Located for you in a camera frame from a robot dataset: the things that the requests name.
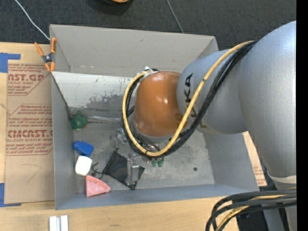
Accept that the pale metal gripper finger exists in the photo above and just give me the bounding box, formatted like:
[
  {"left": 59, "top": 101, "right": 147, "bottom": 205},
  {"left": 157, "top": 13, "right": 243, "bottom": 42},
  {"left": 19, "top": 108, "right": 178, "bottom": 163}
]
[
  {"left": 115, "top": 128, "right": 128, "bottom": 152},
  {"left": 128, "top": 158, "right": 142, "bottom": 187}
]

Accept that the grey metal bin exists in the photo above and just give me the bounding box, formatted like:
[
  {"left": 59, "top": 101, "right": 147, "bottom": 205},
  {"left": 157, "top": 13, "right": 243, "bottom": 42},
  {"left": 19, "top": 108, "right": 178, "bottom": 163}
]
[{"left": 49, "top": 24, "right": 261, "bottom": 210}]

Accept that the blue plastic piece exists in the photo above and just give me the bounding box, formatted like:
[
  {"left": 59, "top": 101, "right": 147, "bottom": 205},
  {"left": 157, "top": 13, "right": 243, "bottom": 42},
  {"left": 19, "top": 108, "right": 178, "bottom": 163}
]
[{"left": 72, "top": 140, "right": 95, "bottom": 157}]

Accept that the pink wedge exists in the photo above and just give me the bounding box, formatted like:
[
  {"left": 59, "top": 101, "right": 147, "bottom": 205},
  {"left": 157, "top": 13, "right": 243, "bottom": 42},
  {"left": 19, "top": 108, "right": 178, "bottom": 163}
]
[{"left": 85, "top": 175, "right": 112, "bottom": 198}]

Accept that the white rounded block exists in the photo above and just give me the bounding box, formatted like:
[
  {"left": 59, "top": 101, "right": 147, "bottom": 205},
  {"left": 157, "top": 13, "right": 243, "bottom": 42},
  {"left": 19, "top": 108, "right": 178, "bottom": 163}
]
[{"left": 75, "top": 155, "right": 93, "bottom": 177}]

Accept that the green toy animal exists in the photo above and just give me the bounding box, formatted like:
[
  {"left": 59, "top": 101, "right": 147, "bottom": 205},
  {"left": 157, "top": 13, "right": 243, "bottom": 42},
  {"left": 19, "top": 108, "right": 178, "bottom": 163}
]
[{"left": 70, "top": 110, "right": 89, "bottom": 131}]

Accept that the brown cardboard board red print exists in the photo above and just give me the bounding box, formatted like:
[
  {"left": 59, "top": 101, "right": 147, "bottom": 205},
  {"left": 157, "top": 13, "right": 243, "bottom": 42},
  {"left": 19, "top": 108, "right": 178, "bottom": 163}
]
[{"left": 0, "top": 41, "right": 268, "bottom": 208}]

